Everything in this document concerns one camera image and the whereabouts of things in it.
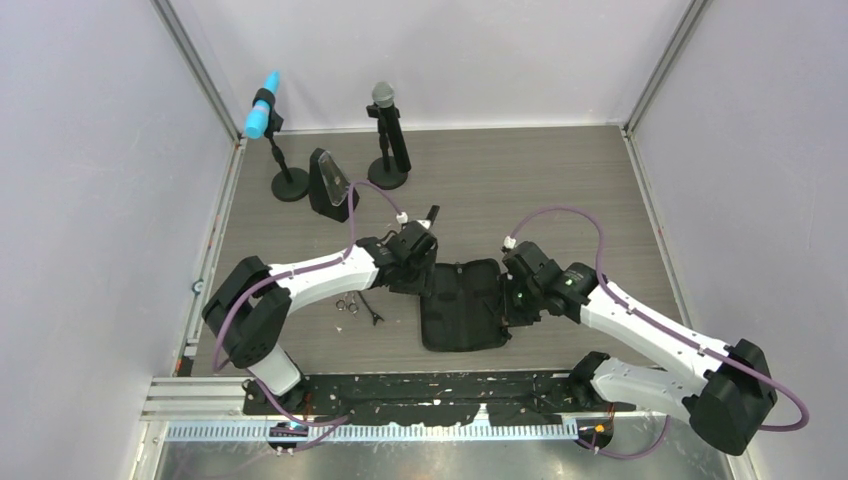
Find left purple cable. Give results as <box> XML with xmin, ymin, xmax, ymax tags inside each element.
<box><xmin>210</xmin><ymin>178</ymin><xmax>409</xmax><ymax>455</ymax></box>

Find left silver scissors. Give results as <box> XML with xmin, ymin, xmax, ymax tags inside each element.
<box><xmin>335</xmin><ymin>292</ymin><xmax>359</xmax><ymax>316</ymax></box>

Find purple cable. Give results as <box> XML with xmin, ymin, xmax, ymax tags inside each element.
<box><xmin>210</xmin><ymin>178</ymin><xmax>409</xmax><ymax>455</ymax></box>
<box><xmin>506</xmin><ymin>205</ymin><xmax>811</xmax><ymax>462</ymax></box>

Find left black hair clip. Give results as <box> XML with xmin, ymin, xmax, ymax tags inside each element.
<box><xmin>356</xmin><ymin>291</ymin><xmax>384</xmax><ymax>326</ymax></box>

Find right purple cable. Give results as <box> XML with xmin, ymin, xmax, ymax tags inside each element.
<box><xmin>506</xmin><ymin>205</ymin><xmax>811</xmax><ymax>462</ymax></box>

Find black zip tool case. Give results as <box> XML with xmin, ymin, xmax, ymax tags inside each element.
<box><xmin>420</xmin><ymin>258</ymin><xmax>511</xmax><ymax>353</ymax></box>

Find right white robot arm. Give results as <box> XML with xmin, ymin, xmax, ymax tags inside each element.
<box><xmin>502</xmin><ymin>237</ymin><xmax>777</xmax><ymax>456</ymax></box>

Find blue microphone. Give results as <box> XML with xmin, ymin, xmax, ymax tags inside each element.
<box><xmin>244</xmin><ymin>71</ymin><xmax>283</xmax><ymax>139</ymax></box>

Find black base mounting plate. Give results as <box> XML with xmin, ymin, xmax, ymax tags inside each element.
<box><xmin>241</xmin><ymin>370</ymin><xmax>635</xmax><ymax>427</ymax></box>

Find black hair comb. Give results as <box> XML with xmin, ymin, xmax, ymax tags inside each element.
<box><xmin>426</xmin><ymin>205</ymin><xmax>440</xmax><ymax>226</ymax></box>

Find black metronome clear cover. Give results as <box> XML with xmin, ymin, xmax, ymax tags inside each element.
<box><xmin>308</xmin><ymin>148</ymin><xmax>360</xmax><ymax>223</ymax></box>

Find left black mic stand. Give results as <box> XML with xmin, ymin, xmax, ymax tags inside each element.
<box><xmin>264</xmin><ymin>110</ymin><xmax>309</xmax><ymax>202</ymax></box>

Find grey black microphone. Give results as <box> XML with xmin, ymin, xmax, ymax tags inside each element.
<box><xmin>368</xmin><ymin>81</ymin><xmax>412</xmax><ymax>185</ymax></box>

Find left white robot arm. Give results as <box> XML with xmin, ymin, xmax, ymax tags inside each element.
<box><xmin>202</xmin><ymin>220</ymin><xmax>438</xmax><ymax>414</ymax></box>

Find black mic stand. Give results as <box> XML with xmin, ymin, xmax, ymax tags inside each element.
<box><xmin>264</xmin><ymin>110</ymin><xmax>309</xmax><ymax>202</ymax></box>
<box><xmin>366</xmin><ymin>103</ymin><xmax>411</xmax><ymax>190</ymax></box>

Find aluminium frame rail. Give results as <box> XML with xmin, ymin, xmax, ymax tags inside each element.
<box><xmin>142</xmin><ymin>377</ymin><xmax>610</xmax><ymax>442</ymax></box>

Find right black mic stand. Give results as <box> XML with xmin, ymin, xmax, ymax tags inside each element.
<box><xmin>366</xmin><ymin>103</ymin><xmax>411</xmax><ymax>190</ymax></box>

